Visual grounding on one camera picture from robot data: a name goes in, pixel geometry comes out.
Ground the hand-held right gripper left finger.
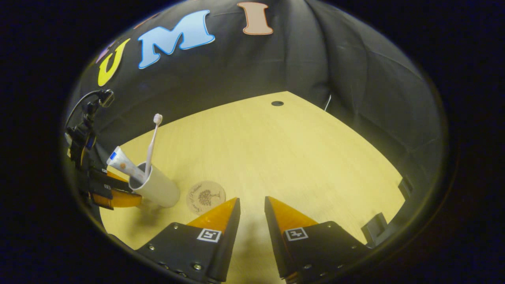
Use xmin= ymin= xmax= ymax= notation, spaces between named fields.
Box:
xmin=136 ymin=197 xmax=241 ymax=284

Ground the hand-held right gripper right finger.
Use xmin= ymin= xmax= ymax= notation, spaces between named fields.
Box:
xmin=264 ymin=196 xmax=371 ymax=284

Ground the white toothpaste tube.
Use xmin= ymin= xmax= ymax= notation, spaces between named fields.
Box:
xmin=107 ymin=146 xmax=146 ymax=184

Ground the white cup with wooden handle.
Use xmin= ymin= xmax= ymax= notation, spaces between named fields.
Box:
xmin=129 ymin=162 xmax=181 ymax=208

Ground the round wooden coaster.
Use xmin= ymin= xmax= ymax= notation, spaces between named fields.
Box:
xmin=186 ymin=181 xmax=226 ymax=215

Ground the pink white toothbrush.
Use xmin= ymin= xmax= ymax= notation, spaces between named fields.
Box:
xmin=144 ymin=114 xmax=163 ymax=180

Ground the black backdrop cloth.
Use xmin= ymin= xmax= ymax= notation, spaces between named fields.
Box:
xmin=65 ymin=0 xmax=448 ymax=245

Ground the black desk edge bracket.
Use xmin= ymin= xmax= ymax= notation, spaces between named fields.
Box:
xmin=361 ymin=213 xmax=389 ymax=238
xmin=397 ymin=177 xmax=413 ymax=200

